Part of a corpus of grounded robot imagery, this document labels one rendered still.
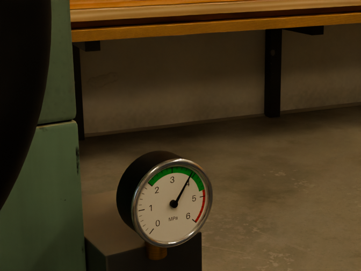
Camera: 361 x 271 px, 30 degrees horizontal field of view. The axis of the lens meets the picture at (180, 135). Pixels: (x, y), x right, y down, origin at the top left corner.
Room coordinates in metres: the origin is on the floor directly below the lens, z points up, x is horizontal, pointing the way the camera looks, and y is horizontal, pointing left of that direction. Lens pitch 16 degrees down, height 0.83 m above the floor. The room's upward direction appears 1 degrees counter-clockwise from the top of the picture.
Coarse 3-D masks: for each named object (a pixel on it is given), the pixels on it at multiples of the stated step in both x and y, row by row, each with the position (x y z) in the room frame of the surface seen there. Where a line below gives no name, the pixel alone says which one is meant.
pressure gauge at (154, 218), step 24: (144, 168) 0.43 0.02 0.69; (168, 168) 0.43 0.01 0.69; (192, 168) 0.44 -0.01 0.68; (120, 192) 0.43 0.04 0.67; (144, 192) 0.42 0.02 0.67; (168, 192) 0.43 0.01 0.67; (192, 192) 0.44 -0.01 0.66; (120, 216) 0.44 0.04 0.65; (144, 216) 0.42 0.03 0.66; (168, 216) 0.43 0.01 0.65; (192, 216) 0.43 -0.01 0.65; (168, 240) 0.43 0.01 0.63
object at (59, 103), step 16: (64, 0) 0.46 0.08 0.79; (64, 16) 0.46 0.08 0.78; (64, 32) 0.46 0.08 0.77; (64, 48) 0.46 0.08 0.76; (64, 64) 0.46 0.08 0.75; (48, 80) 0.45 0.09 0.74; (64, 80) 0.46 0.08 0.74; (48, 96) 0.45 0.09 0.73; (64, 96) 0.46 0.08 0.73; (48, 112) 0.45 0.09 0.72; (64, 112) 0.46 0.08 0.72
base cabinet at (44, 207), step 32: (64, 128) 0.46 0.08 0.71; (32, 160) 0.44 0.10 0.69; (64, 160) 0.46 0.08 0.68; (32, 192) 0.44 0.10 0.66; (64, 192) 0.46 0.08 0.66; (0, 224) 0.43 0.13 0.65; (32, 224) 0.44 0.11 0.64; (64, 224) 0.45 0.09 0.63; (0, 256) 0.43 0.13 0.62; (32, 256) 0.44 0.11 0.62; (64, 256) 0.45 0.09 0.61
